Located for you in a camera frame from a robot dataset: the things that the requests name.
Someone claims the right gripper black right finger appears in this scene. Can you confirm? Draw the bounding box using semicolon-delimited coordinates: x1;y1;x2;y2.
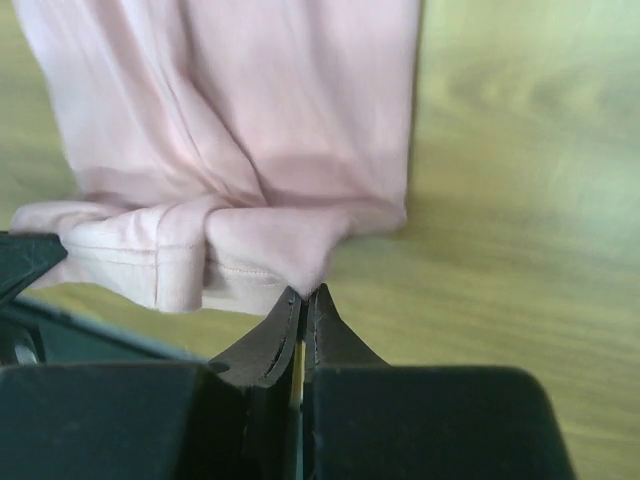
303;284;389;479

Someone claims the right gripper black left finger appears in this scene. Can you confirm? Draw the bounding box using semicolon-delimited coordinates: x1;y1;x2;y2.
209;288;303;479

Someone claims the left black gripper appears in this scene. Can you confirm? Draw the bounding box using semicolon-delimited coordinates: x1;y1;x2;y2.
0;231;207;365

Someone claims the dusty pink printed t-shirt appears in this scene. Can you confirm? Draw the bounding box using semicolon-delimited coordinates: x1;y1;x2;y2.
10;1;421;314

